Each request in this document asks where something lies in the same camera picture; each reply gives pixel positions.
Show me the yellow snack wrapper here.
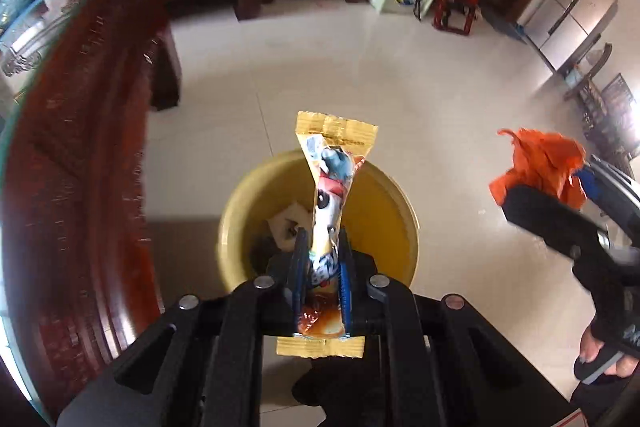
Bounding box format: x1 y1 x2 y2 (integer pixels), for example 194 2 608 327
276 111 378 359

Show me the orange paper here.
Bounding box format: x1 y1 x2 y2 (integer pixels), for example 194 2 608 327
489 128 588 210

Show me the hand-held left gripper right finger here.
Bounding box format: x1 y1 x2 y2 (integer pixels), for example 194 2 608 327
337 227 576 427

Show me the person's foot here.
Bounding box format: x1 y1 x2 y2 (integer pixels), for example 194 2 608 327
580 317 640 378

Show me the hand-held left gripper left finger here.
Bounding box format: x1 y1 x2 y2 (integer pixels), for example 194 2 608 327
56 227 311 427

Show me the yellow plastic bin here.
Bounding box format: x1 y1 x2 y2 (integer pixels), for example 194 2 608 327
216 150 420 295

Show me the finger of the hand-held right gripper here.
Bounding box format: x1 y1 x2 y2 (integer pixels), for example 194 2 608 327
574 156 640 214
504 184 609 264

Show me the dark wooden chair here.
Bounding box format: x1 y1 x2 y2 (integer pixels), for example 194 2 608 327
565 44 640 168

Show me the grey sandal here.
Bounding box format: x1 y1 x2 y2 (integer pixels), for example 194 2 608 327
574 342 640 385

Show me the silver refrigerator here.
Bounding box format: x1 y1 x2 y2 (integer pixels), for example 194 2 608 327
520 0 620 72

